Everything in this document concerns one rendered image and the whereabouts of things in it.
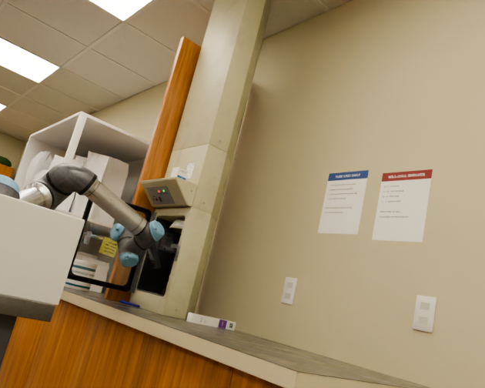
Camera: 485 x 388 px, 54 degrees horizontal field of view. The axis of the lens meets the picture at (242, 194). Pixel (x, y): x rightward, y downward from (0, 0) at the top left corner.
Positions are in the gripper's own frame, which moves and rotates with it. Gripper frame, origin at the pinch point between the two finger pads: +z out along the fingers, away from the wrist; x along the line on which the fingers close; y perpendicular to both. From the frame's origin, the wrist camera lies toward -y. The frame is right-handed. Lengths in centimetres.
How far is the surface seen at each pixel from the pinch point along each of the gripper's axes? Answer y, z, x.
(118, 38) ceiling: 143, -16, 119
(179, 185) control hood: 27.0, -17.4, -14.0
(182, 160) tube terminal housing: 43.3, -8.1, 5.5
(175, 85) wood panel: 85, -12, 23
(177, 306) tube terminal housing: -23.0, -5.1, -13.8
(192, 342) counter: -28, -40, -80
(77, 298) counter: -27.2, -41.2, 4.2
